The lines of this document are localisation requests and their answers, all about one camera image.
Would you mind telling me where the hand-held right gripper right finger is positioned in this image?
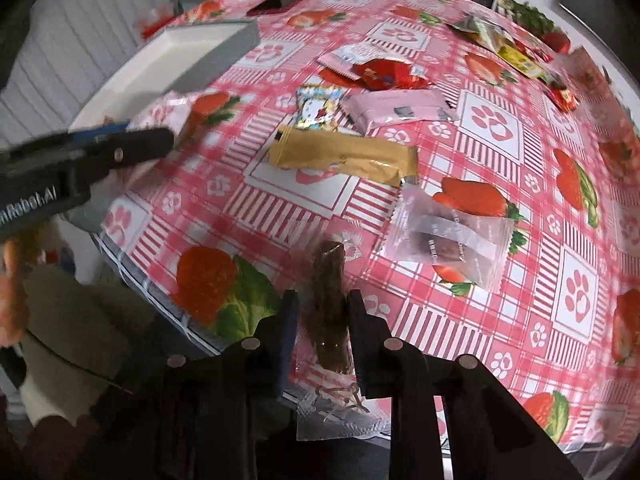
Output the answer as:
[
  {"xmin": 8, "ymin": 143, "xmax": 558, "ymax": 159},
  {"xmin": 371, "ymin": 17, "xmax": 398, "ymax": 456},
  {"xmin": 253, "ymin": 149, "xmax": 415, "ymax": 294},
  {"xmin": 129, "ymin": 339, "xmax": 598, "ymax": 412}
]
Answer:
[{"xmin": 347, "ymin": 289, "xmax": 586, "ymax": 480}]

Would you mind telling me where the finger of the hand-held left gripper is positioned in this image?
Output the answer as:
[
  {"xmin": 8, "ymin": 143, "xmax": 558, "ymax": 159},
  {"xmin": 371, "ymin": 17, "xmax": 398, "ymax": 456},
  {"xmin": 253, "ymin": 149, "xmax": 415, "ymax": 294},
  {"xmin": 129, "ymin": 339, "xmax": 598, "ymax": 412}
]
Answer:
[
  {"xmin": 87, "ymin": 127, "xmax": 176, "ymax": 171},
  {"xmin": 65, "ymin": 120, "xmax": 132, "ymax": 147}
]

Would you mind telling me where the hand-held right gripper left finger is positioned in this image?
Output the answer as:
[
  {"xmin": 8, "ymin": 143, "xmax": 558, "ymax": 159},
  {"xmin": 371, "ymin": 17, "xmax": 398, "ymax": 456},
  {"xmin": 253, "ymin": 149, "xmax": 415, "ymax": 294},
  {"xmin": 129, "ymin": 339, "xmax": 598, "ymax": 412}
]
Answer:
[{"xmin": 97, "ymin": 290, "xmax": 301, "ymax": 480}]

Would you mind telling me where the pink clear snack packet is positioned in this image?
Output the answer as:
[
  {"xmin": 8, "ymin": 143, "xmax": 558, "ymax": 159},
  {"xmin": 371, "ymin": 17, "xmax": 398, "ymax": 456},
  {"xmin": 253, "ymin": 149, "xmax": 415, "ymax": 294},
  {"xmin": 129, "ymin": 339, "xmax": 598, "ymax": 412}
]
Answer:
[{"xmin": 127, "ymin": 91, "xmax": 201, "ymax": 141}]

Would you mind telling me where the brown snack bar clear wrapper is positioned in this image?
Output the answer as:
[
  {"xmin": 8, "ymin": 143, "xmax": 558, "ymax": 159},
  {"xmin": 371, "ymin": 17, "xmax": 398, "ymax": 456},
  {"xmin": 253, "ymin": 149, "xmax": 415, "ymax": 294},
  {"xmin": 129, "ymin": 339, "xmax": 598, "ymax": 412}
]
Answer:
[{"xmin": 290, "ymin": 220, "xmax": 392, "ymax": 442}]

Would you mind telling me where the white tray with grey sides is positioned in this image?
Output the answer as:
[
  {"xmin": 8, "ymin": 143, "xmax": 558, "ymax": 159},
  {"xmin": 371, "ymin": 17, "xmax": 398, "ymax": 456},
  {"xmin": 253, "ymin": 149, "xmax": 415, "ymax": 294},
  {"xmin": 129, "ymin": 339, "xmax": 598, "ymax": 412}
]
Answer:
[{"xmin": 69, "ymin": 19, "xmax": 261, "ymax": 133}]

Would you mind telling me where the person's left hand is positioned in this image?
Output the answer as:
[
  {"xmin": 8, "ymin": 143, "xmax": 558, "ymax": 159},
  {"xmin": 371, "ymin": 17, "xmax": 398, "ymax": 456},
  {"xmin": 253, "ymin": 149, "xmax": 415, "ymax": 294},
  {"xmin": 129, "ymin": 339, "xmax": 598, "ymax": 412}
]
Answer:
[{"xmin": 0, "ymin": 237, "xmax": 31, "ymax": 349}]

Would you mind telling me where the clear packet with brown cake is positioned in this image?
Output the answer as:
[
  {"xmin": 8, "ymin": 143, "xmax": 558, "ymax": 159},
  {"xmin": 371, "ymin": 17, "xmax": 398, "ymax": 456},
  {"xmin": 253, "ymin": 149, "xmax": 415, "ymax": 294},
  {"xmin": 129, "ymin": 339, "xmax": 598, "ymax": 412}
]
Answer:
[{"xmin": 384, "ymin": 185, "xmax": 517, "ymax": 294}]

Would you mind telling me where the pink strawberry print tablecloth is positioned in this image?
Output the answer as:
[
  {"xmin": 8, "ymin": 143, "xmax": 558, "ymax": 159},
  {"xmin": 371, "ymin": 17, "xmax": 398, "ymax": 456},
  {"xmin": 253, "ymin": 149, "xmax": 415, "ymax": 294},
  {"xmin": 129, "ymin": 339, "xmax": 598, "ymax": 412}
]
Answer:
[{"xmin": 97, "ymin": 0, "xmax": 640, "ymax": 457}]

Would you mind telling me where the cartoon print candy packet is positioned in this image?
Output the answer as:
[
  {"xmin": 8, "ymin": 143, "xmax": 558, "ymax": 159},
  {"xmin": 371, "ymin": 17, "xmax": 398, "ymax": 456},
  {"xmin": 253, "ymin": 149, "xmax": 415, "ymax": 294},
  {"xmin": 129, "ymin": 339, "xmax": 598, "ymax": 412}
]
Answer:
[{"xmin": 294, "ymin": 85, "xmax": 347, "ymax": 131}]

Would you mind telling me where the yellow-brown long snack packet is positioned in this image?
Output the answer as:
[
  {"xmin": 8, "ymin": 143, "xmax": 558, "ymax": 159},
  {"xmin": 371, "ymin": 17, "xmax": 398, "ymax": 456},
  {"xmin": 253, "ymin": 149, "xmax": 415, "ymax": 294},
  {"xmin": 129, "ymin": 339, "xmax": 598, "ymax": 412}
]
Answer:
[{"xmin": 267, "ymin": 125, "xmax": 419, "ymax": 189}]

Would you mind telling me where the black phone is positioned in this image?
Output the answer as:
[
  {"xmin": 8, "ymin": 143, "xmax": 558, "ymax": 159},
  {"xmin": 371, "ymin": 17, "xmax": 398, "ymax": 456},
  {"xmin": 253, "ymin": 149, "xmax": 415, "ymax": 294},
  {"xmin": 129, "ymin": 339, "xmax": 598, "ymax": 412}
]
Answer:
[{"xmin": 247, "ymin": 0, "xmax": 314, "ymax": 17}]

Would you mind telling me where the white snack packet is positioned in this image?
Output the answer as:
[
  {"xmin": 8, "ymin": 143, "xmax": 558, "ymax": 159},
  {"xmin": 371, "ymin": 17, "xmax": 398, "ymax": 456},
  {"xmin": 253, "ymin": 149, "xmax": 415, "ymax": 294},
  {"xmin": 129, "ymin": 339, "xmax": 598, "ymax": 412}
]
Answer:
[{"xmin": 316, "ymin": 42, "xmax": 387, "ymax": 81}]

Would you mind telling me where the red and dark snack packet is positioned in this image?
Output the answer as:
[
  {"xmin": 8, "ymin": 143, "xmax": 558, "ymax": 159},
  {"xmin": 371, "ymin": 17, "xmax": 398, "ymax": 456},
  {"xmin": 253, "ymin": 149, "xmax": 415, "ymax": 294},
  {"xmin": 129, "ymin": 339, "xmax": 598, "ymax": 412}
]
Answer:
[{"xmin": 547, "ymin": 84, "xmax": 581, "ymax": 114}]

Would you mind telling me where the yellow snack packet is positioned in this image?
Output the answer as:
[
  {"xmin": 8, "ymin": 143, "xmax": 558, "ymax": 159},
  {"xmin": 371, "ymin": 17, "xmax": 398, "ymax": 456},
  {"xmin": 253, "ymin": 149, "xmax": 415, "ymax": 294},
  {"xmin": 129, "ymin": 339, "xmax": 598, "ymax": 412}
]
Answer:
[{"xmin": 492, "ymin": 40, "xmax": 549, "ymax": 81}]

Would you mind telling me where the silver green crumpled packet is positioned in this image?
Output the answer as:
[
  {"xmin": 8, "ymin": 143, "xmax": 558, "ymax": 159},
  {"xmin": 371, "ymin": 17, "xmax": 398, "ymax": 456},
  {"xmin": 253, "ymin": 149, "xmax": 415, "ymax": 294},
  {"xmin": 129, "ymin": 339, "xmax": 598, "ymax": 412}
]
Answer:
[{"xmin": 447, "ymin": 14, "xmax": 506, "ymax": 51}]

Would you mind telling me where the clear pinkish snack packet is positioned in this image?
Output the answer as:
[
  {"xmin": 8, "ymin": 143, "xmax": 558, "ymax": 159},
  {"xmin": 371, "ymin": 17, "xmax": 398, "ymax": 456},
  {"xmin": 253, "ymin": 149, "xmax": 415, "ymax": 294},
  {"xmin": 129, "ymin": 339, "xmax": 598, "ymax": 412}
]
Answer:
[{"xmin": 562, "ymin": 46, "xmax": 614, "ymax": 111}]

